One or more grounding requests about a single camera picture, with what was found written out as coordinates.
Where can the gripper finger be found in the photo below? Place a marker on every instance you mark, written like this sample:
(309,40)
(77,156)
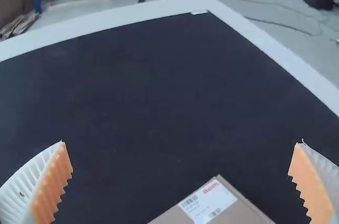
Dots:
(315,189)
(34,189)

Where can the cardboard box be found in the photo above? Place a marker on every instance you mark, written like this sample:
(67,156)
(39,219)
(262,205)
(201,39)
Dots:
(217,205)

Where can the black mat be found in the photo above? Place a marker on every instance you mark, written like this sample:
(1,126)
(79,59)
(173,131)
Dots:
(159,97)

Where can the flat cardboard sheets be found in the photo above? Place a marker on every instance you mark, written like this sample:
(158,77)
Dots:
(18,17)

